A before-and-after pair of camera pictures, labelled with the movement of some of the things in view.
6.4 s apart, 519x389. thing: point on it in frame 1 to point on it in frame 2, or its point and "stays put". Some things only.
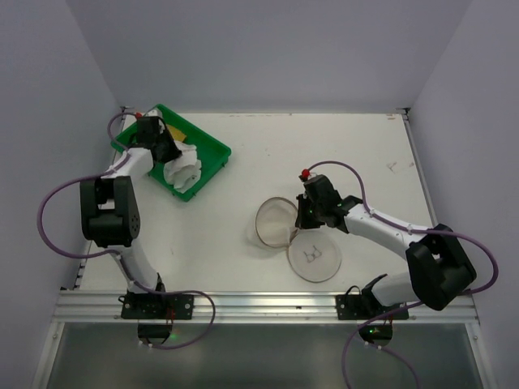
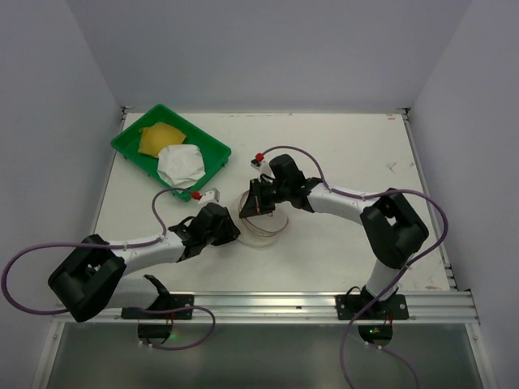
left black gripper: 169,150 to 226,226
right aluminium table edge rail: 418,160 stays put
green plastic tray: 212,152 stays put
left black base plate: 157,307 stays put
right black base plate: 356,307 stays put
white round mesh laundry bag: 313,257 to 260,230
